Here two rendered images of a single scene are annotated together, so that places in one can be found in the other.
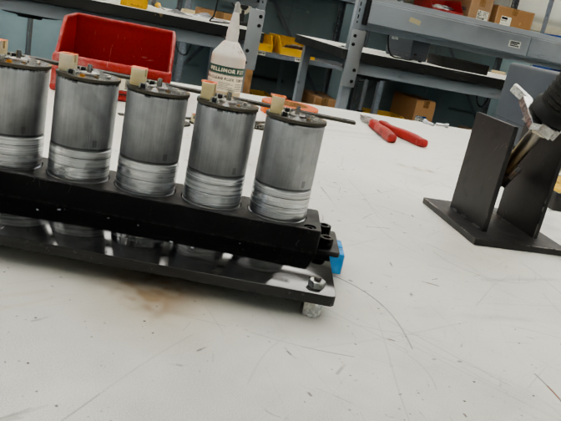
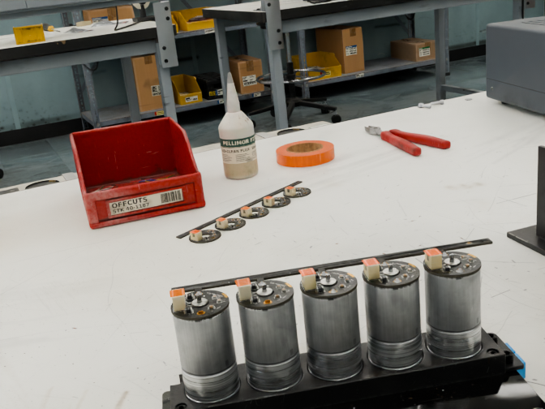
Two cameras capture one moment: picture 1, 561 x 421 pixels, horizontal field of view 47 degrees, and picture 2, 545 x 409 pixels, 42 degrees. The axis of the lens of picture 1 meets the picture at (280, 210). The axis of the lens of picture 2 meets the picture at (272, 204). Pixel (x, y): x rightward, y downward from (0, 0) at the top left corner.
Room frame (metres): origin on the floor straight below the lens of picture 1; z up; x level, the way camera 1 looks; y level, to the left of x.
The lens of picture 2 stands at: (-0.02, 0.10, 0.95)
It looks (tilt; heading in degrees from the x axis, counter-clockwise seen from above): 19 degrees down; 356
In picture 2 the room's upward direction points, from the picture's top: 6 degrees counter-clockwise
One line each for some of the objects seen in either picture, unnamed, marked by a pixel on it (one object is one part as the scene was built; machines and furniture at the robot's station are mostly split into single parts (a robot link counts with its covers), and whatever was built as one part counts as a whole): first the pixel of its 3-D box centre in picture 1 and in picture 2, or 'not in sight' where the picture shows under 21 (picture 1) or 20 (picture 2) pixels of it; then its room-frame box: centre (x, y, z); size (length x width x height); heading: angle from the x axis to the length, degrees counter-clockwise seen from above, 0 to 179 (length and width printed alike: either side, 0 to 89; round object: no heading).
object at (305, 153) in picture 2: (289, 109); (305, 152); (0.67, 0.01, 0.76); 0.06 x 0.06 x 0.01
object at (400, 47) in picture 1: (407, 48); not in sight; (3.06, -0.42, 0.80); 0.15 x 0.12 x 0.10; 39
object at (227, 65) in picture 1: (229, 54); (235, 124); (0.65, 0.08, 0.80); 0.03 x 0.03 x 0.10
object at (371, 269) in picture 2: (210, 90); (373, 268); (0.26, 0.04, 0.82); 0.01 x 0.01 x 0.01; 3
